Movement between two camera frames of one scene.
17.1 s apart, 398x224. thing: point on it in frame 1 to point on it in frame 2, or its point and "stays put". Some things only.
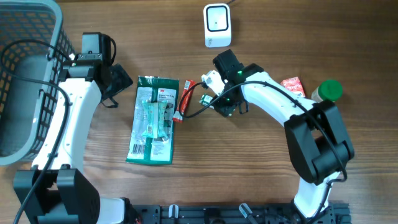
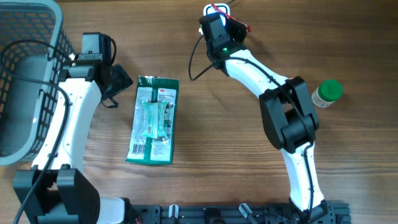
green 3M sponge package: [152, 132] stays put
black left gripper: [122, 79] stays put
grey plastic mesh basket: [35, 50] stays put
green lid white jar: [328, 89] stays put
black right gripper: [224, 108] to [239, 29]
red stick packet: [185, 102] to [248, 27]
